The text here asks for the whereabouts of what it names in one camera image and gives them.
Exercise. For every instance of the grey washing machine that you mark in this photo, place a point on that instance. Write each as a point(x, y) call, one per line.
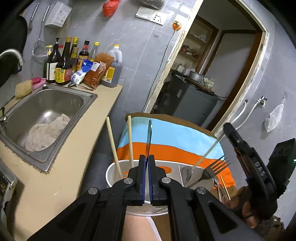
point(189, 104)

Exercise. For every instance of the black frying pan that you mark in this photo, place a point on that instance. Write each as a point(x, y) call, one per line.
point(11, 46)

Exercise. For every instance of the metal spoon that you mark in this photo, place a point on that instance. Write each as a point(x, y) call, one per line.
point(216, 181)
point(187, 174)

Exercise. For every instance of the large cooking oil jug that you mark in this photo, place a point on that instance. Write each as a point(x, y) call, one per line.
point(113, 71)

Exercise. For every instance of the yellow sponge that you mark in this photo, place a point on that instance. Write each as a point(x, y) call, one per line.
point(23, 89)

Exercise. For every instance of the clear bag of dried goods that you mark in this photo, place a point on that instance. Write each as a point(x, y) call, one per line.
point(150, 3)

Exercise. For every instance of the stainless steel sink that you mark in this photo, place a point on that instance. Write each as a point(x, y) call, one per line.
point(46, 104)

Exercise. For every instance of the orange wall hook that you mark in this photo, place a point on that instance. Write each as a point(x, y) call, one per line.
point(177, 25)

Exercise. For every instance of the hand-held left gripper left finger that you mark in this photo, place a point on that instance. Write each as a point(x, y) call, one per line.
point(143, 183)

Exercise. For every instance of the dark bottle yellow cap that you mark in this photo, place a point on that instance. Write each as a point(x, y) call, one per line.
point(74, 53)

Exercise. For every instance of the pink soap dish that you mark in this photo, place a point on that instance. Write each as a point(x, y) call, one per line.
point(39, 82)

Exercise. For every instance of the white plastic utensil caddy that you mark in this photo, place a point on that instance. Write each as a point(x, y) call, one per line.
point(111, 179)

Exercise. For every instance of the striped colourful cloth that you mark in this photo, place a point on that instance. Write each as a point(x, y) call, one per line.
point(173, 134)

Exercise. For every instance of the crumpled white rag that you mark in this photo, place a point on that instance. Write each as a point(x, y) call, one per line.
point(209, 82)

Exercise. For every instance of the metal wall tap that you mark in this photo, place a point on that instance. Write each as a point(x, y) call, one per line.
point(261, 101)

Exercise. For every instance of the clear bottle yellow cap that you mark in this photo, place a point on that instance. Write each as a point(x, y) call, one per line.
point(93, 52)

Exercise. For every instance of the wooden storage shelf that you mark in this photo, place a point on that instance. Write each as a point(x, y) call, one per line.
point(198, 41)

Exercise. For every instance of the metal cooking pot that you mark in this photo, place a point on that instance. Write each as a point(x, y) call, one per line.
point(196, 77)

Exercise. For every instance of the dark soy sauce bottle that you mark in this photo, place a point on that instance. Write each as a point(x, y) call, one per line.
point(63, 69)

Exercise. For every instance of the wooden cutting board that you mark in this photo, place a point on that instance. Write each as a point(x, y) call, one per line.
point(203, 89)

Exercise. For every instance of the metal mesh strainer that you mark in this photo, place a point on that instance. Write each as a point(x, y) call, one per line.
point(40, 52)

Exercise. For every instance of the dark bottle red label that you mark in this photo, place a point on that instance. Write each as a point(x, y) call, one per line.
point(83, 54)

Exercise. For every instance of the grey dishcloth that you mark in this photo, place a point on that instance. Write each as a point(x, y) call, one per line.
point(46, 132)

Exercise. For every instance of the orange spice packet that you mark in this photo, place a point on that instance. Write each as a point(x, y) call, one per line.
point(97, 71)

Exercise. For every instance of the wooden door frame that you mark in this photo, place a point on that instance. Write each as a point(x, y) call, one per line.
point(175, 58)

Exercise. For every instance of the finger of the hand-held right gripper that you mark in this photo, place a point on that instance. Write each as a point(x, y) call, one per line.
point(235, 139)

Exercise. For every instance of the small yellow capped bottle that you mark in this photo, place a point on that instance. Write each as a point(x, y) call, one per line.
point(48, 49)

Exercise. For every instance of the chrome faucet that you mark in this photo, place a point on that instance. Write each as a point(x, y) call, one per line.
point(12, 55)

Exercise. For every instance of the white wall socket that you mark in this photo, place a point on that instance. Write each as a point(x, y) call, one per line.
point(158, 18)

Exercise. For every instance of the white blue salt bag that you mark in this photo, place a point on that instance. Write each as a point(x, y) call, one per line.
point(81, 74)

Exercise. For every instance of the induction cooker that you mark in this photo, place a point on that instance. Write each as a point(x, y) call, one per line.
point(7, 183)

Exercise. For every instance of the white slotted wall box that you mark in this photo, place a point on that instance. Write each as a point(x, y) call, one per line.
point(57, 15)

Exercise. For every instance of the white mesh bag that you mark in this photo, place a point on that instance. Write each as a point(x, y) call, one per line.
point(274, 118)

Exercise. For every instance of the wall socket plate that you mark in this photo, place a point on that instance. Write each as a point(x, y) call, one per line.
point(143, 12)

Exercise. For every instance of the red plastic bag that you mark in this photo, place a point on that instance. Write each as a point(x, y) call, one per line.
point(110, 8)

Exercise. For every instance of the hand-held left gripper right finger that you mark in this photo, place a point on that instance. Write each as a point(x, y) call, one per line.
point(151, 183)

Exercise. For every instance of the person's right hand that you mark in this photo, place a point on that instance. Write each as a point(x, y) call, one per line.
point(241, 201)

